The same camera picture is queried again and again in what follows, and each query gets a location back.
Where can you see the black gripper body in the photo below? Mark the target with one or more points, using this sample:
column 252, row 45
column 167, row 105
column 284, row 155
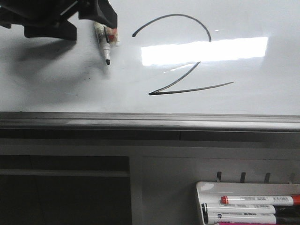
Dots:
column 40, row 13

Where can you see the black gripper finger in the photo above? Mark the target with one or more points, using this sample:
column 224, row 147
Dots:
column 99, row 11
column 64, row 30

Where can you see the white black whiteboard marker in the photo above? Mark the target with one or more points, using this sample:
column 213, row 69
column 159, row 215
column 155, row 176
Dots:
column 107, row 37

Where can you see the white whiteboard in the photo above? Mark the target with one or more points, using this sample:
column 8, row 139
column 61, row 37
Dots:
column 173, row 56

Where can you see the grey aluminium whiteboard tray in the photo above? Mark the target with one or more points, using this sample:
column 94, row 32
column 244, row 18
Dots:
column 149, row 121

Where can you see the white marker holder tray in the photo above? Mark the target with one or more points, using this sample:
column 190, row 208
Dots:
column 211, row 192

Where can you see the black capped white marker upper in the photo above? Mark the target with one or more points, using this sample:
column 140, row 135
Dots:
column 248, row 208

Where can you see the black capped white marker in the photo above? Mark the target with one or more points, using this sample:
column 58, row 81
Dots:
column 259, row 218
column 248, row 208

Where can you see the black capped white marker lower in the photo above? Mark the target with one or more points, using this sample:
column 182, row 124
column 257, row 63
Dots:
column 259, row 218

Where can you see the pink marker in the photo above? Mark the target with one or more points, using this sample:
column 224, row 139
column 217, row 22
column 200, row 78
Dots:
column 245, row 224

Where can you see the red capped white marker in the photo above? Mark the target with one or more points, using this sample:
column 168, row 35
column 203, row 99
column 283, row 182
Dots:
column 293, row 200

